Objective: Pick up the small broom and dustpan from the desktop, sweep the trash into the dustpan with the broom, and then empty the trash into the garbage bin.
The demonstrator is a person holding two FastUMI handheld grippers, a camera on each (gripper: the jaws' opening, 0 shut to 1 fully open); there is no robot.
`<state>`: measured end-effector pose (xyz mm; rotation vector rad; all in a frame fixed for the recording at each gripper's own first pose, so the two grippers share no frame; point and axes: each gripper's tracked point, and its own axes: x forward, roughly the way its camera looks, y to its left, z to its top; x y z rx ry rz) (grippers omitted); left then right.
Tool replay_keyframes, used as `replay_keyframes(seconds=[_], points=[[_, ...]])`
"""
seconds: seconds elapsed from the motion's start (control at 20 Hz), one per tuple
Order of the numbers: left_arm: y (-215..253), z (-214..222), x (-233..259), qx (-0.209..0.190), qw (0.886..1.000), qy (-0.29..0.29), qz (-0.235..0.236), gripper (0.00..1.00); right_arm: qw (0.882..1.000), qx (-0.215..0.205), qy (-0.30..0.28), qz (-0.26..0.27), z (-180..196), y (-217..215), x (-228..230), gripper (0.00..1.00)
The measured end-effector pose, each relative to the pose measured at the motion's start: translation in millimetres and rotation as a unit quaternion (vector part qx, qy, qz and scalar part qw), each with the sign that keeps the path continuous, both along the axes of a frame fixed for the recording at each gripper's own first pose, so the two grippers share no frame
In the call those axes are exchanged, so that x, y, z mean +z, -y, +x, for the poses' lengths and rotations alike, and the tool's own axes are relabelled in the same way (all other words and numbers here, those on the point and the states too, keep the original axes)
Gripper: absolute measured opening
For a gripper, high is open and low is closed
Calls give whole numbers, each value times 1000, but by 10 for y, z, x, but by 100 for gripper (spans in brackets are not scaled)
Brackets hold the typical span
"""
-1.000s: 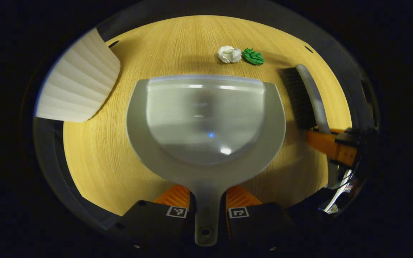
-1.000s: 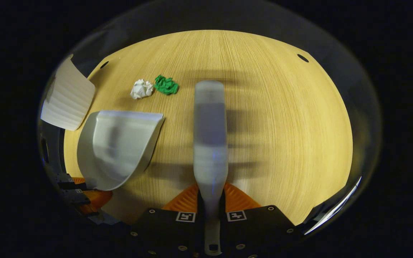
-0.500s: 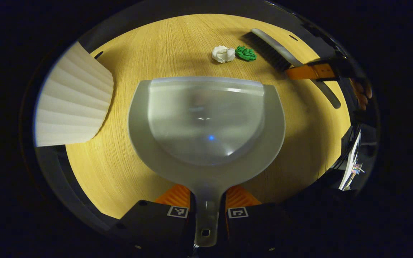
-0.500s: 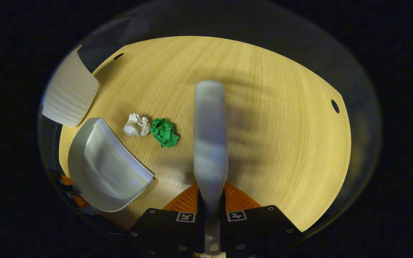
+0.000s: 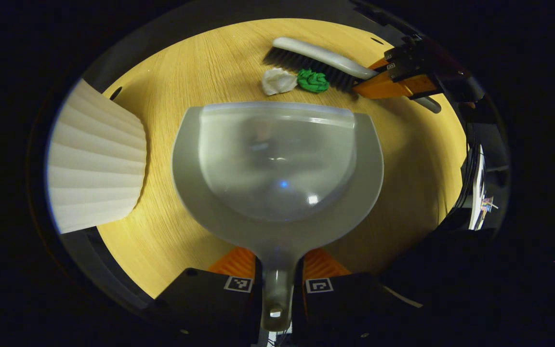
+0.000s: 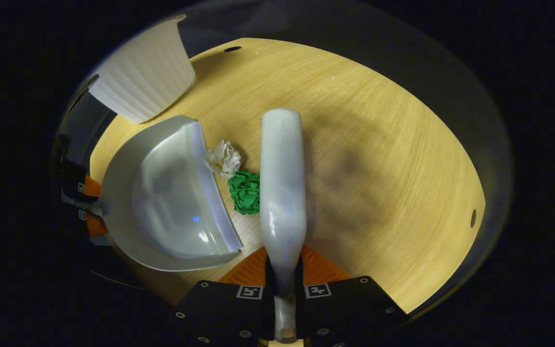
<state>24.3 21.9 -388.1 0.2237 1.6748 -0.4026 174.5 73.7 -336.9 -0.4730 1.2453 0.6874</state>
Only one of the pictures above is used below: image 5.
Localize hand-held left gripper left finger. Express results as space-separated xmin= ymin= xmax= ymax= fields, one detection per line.
xmin=155 ymin=247 xmax=263 ymax=347

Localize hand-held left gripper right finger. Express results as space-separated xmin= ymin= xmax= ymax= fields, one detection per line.
xmin=293 ymin=248 xmax=403 ymax=347

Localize green paper trash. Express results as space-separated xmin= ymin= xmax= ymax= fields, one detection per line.
xmin=297 ymin=68 xmax=330 ymax=93

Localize small white broom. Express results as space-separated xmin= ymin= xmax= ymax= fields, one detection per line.
xmin=262 ymin=37 xmax=443 ymax=114

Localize white paper trash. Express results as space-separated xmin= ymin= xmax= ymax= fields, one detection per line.
xmin=262 ymin=68 xmax=298 ymax=96

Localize white plastic dustpan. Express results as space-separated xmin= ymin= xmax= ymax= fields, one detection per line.
xmin=172 ymin=101 xmax=385 ymax=333

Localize white ribbed cup garbage bin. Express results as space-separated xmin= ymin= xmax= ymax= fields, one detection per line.
xmin=46 ymin=79 xmax=148 ymax=235

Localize wooden desktop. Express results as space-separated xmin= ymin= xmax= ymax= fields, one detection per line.
xmin=95 ymin=18 xmax=468 ymax=299

